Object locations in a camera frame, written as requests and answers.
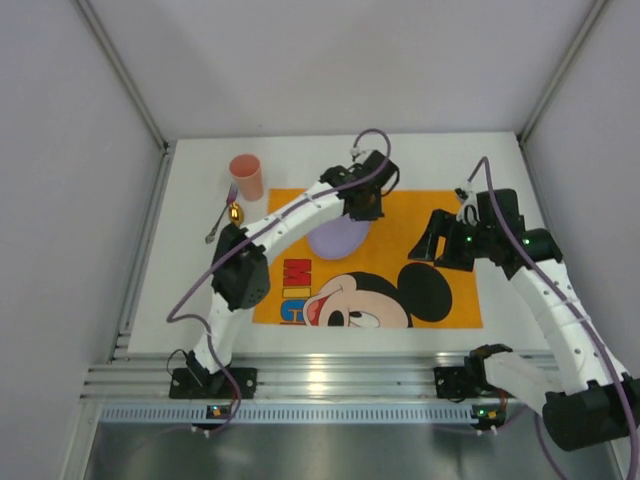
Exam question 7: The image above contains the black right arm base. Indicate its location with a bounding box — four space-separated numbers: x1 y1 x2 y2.
433 344 513 403

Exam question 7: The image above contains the aluminium front rail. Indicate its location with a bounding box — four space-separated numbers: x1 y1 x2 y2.
80 352 465 402

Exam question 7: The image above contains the right aluminium frame post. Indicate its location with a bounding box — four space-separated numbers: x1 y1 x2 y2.
516 0 613 147

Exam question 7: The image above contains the pink plastic cup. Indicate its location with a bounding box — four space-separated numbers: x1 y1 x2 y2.
229 154 264 202

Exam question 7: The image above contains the aluminium frame post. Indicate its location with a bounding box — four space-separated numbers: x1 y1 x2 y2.
516 0 613 147
74 0 171 151

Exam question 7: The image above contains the lilac plastic plate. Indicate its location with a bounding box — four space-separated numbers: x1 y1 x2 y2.
306 215 371 260

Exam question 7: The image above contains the gold ornate spoon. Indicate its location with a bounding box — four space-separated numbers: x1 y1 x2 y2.
228 202 245 226

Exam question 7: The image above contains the perforated metal cable strip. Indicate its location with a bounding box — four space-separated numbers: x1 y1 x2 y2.
100 402 506 426

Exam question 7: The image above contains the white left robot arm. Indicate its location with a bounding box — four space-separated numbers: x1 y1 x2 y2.
189 150 399 375

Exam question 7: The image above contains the orange Mickey Mouse placemat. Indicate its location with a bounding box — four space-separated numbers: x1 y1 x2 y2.
253 190 482 329

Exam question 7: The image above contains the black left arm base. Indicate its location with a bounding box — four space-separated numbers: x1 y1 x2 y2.
166 349 258 400

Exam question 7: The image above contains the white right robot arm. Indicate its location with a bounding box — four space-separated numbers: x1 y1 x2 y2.
381 189 639 451

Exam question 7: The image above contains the left aluminium frame post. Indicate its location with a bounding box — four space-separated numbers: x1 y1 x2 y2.
74 0 171 151

